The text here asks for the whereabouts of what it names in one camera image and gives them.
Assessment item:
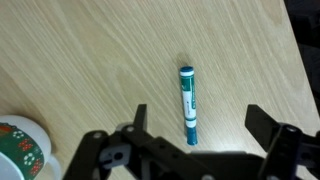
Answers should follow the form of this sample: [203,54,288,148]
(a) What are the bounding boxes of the white green patterned cup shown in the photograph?
[0,115,62,180]

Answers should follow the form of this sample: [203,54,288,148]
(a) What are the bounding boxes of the green white marker pen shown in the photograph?
[179,66,198,145]

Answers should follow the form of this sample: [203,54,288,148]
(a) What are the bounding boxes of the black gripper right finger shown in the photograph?
[245,104,280,152]

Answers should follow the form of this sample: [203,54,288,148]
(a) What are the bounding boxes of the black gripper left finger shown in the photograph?
[133,104,147,130]

